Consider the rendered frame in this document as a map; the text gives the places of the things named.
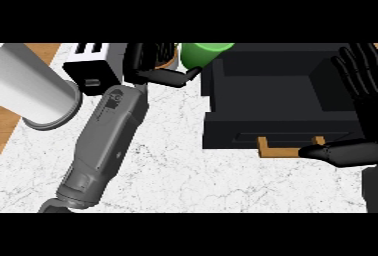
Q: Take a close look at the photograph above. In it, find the wooden drawer handle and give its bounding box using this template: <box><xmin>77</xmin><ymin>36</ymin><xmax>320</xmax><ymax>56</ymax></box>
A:
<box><xmin>256</xmin><ymin>135</ymin><xmax>328</xmax><ymax>159</ymax></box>

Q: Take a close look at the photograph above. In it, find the white cylinder with grey rim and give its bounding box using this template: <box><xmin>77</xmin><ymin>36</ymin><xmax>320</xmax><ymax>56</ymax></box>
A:
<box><xmin>0</xmin><ymin>42</ymin><xmax>85</xmax><ymax>132</ymax></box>

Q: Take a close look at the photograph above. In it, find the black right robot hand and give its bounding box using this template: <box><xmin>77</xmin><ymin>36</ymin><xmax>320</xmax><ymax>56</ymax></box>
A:
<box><xmin>297</xmin><ymin>42</ymin><xmax>378</xmax><ymax>168</ymax></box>

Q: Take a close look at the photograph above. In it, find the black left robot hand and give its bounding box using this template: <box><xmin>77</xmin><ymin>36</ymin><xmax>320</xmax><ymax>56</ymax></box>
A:
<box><xmin>122</xmin><ymin>42</ymin><xmax>204</xmax><ymax>90</ymax></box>

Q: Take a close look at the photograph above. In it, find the brown round wooden thing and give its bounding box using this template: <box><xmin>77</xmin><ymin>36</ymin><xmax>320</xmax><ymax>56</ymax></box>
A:
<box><xmin>156</xmin><ymin>56</ymin><xmax>181</xmax><ymax>70</ymax></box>

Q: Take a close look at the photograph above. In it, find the green cup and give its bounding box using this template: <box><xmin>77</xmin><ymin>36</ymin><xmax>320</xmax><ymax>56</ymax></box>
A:
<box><xmin>179</xmin><ymin>42</ymin><xmax>237</xmax><ymax>72</ymax></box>

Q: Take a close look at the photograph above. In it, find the black and white appliance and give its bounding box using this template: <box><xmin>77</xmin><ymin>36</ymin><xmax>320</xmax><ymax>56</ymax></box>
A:
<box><xmin>61</xmin><ymin>42</ymin><xmax>131</xmax><ymax>97</ymax></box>

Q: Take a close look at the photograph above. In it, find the black drawer front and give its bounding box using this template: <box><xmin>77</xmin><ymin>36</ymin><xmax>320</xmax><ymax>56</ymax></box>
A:
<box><xmin>201</xmin><ymin>111</ymin><xmax>367</xmax><ymax>152</ymax></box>

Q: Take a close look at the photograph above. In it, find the black open drawer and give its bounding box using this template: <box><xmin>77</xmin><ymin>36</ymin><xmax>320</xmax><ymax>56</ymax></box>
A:
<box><xmin>200</xmin><ymin>42</ymin><xmax>370</xmax><ymax>152</ymax></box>

